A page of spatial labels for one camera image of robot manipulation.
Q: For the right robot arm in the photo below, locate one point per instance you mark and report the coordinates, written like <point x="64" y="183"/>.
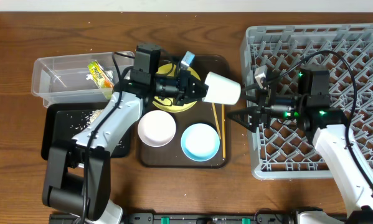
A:
<point x="326" y="128"/>

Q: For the dark brown tray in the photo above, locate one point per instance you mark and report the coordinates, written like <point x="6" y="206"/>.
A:
<point x="172" y="156"/>

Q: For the light blue bowl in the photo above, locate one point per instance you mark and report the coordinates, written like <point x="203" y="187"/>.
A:
<point x="200" y="142"/>

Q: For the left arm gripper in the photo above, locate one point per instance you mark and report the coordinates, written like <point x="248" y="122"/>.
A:
<point x="185" y="84"/>

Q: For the green snack wrapper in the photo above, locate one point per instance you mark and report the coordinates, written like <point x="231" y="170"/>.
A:
<point x="99" y="76"/>

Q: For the grey dishwasher rack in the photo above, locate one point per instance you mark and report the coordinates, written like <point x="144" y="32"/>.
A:
<point x="346" y="50"/>

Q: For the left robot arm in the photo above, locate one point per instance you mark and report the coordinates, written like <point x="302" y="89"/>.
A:
<point x="78" y="176"/>

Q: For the clear plastic bin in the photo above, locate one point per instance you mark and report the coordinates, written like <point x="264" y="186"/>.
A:
<point x="67" y="79"/>

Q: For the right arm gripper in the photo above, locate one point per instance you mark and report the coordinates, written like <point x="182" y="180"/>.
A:
<point x="264" y="111"/>

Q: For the wooden chopstick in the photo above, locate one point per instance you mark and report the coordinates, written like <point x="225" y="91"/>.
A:
<point x="223" y="132"/>
<point x="216" y="120"/>

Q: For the left wooden chopstick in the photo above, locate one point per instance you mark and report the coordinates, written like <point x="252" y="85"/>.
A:
<point x="216" y="120"/>

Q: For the pile of rice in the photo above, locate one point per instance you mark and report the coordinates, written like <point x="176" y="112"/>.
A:
<point x="92" y="116"/>

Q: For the yellow plate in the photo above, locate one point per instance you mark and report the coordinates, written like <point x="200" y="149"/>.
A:
<point x="167" y="103"/>

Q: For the black waste tray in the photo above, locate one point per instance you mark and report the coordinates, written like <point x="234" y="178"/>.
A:
<point x="64" y="120"/>

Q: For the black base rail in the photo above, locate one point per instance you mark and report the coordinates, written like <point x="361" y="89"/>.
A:
<point x="264" y="215"/>

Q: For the white bowl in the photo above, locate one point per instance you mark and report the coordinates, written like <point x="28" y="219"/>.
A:
<point x="156" y="128"/>

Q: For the white cup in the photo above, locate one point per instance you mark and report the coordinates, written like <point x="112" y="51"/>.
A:
<point x="221" y="90"/>

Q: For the right wooden chopstick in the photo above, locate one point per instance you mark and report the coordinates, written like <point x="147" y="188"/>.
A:
<point x="223" y="132"/>

